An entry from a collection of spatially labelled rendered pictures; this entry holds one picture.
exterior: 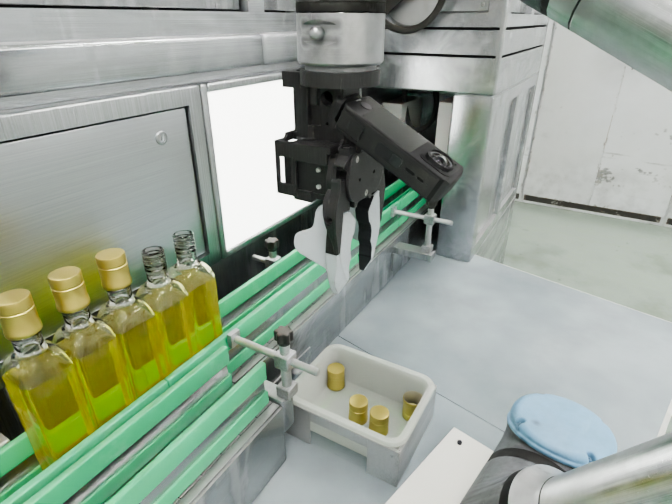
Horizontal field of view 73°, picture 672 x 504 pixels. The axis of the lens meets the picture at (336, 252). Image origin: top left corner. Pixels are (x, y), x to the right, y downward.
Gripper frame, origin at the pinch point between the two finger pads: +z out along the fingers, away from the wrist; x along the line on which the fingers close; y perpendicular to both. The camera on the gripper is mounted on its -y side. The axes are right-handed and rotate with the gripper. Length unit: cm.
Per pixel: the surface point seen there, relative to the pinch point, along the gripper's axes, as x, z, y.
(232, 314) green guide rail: -14.4, 25.8, 33.5
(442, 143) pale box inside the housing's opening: -100, 10, 23
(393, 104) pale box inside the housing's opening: -102, 0, 41
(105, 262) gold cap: 9.7, 2.2, 28.9
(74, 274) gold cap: 13.6, 1.9, 28.7
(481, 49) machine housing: -90, -17, 13
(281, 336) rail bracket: -4.9, 17.3, 14.5
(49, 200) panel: 7.1, -2.2, 42.6
